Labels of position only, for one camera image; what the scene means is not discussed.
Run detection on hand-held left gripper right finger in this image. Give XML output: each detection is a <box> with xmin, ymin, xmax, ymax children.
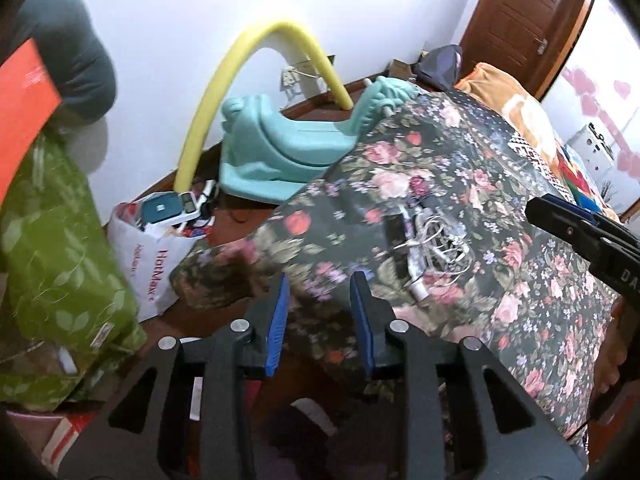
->
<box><xmin>349</xmin><ymin>271</ymin><xmax>590</xmax><ymax>480</ymax></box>

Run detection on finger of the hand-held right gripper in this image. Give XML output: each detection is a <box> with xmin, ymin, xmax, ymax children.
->
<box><xmin>545</xmin><ymin>194</ymin><xmax>631</xmax><ymax>233</ymax></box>
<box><xmin>525</xmin><ymin>197</ymin><xmax>603</xmax><ymax>266</ymax></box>

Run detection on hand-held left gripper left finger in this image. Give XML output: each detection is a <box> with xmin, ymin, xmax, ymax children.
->
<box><xmin>57</xmin><ymin>274</ymin><xmax>292</xmax><ymax>480</ymax></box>

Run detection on person's right hand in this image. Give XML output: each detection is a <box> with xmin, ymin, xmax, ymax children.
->
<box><xmin>596</xmin><ymin>296</ymin><xmax>630</xmax><ymax>397</ymax></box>

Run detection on colourful patterned blanket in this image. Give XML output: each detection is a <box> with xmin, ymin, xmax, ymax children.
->
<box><xmin>554</xmin><ymin>139</ymin><xmax>610</xmax><ymax>212</ymax></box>

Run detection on orange blanket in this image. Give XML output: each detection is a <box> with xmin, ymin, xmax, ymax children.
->
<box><xmin>454</xmin><ymin>61</ymin><xmax>563</xmax><ymax>173</ymax></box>

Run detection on floral dark blanket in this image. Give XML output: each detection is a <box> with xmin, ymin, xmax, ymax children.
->
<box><xmin>170</xmin><ymin>91</ymin><xmax>623</xmax><ymax>443</ymax></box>

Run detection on white heart-decorated wardrobe doors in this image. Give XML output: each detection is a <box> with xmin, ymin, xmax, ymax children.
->
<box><xmin>540</xmin><ymin>0</ymin><xmax>640</xmax><ymax>217</ymax></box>

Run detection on white plastic bag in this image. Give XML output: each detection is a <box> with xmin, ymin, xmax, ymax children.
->
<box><xmin>109</xmin><ymin>201</ymin><xmax>202</xmax><ymax>324</ymax></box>

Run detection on teal box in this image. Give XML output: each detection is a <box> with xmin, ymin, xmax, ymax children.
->
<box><xmin>141</xmin><ymin>194</ymin><xmax>184</xmax><ymax>224</ymax></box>

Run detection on teal plastic rocking horse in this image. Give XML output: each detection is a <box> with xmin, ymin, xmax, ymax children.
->
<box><xmin>219</xmin><ymin>76</ymin><xmax>422</xmax><ymax>207</ymax></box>

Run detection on dark purple backpack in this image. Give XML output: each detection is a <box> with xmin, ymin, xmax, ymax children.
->
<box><xmin>414</xmin><ymin>44</ymin><xmax>464</xmax><ymax>92</ymax></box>

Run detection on brown wooden door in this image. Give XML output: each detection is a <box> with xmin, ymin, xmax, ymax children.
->
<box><xmin>456</xmin><ymin>0</ymin><xmax>592</xmax><ymax>102</ymax></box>

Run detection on green leaf-print bag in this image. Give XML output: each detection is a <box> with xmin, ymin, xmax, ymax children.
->
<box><xmin>0</xmin><ymin>132</ymin><xmax>147</xmax><ymax>407</ymax></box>

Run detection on yellow foam tube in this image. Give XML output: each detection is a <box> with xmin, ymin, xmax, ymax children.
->
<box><xmin>174</xmin><ymin>21</ymin><xmax>354</xmax><ymax>197</ymax></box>

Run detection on orange box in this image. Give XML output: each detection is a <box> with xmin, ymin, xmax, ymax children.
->
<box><xmin>0</xmin><ymin>37</ymin><xmax>64</xmax><ymax>202</ymax></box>

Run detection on dark green cushion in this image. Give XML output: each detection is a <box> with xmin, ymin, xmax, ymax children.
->
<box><xmin>19</xmin><ymin>0</ymin><xmax>119</xmax><ymax>127</ymax></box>

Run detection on tangled white earphone cable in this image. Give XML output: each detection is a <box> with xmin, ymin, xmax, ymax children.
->
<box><xmin>395</xmin><ymin>204</ymin><xmax>475</xmax><ymax>283</ymax></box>

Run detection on wall socket with plug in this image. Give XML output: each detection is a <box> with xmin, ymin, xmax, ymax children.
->
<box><xmin>279</xmin><ymin>59</ymin><xmax>321</xmax><ymax>95</ymax></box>

